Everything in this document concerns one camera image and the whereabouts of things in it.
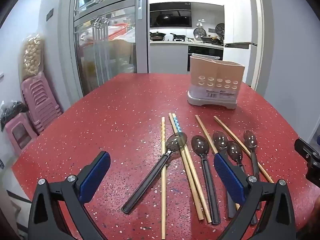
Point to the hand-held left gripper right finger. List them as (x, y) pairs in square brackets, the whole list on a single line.
[(228, 180)]

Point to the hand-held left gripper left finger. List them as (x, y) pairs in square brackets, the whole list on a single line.
[(96, 175)]

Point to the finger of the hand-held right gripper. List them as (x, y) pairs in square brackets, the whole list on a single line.
[(312, 162)]

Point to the blue patterned bamboo chopstick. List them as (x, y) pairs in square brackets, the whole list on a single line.
[(195, 180)]

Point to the plain bamboo chopstick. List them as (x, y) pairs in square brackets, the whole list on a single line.
[(232, 137), (205, 132), (189, 180)]

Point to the yellow patterned bamboo chopstick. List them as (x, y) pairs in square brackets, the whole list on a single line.
[(163, 192)]

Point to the beige perforated utensil holder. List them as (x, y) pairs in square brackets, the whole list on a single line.
[(215, 72)]

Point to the pink plastic stool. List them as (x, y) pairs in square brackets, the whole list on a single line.
[(20, 135)]

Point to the stack of pink plastic stools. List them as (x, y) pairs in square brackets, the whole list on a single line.
[(41, 102)]

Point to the black plastic bag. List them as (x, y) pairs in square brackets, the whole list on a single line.
[(11, 112)]

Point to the black built-in oven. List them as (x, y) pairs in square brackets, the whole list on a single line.
[(205, 55)]

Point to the glass door cabinet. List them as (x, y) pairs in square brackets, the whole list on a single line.
[(105, 42)]

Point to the clear bag of puffed snacks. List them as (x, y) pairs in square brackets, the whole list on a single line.
[(32, 55)]

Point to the group of pots and lids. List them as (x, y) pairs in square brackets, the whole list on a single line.
[(208, 36)]

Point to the black frying pan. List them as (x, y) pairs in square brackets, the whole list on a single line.
[(178, 37)]

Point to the black wok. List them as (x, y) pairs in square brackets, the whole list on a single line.
[(157, 35)]

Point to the black range hood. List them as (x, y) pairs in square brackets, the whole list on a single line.
[(170, 15)]

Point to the dark wall switch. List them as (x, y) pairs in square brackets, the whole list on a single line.
[(50, 14)]

